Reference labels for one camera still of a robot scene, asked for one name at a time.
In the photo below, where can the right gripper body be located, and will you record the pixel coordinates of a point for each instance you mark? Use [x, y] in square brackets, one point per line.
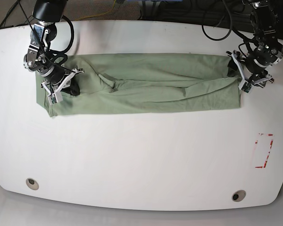
[53, 78]

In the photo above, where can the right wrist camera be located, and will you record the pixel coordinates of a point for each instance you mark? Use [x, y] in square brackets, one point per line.
[54, 98]

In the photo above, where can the right table grommet hole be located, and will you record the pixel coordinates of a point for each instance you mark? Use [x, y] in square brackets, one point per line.
[238, 196]

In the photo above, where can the left table grommet hole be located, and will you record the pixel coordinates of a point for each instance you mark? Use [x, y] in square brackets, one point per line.
[32, 184]

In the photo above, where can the table grommet hole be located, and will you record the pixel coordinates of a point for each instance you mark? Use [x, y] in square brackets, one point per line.
[238, 196]
[32, 184]

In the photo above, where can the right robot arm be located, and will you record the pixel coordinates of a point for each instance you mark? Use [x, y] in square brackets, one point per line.
[40, 58]

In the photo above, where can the green t-shirt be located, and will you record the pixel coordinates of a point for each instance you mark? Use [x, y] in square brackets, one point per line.
[146, 83]

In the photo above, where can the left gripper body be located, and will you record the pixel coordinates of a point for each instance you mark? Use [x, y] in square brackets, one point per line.
[249, 70]

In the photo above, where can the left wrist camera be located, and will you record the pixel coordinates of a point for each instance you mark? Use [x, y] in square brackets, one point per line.
[245, 86]

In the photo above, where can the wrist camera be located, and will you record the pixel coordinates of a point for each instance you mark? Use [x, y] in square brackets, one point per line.
[245, 86]
[54, 98]

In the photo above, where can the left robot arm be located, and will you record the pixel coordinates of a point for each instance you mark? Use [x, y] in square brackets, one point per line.
[255, 55]

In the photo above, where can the red tape marking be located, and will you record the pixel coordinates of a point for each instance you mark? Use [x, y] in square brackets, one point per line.
[262, 149]

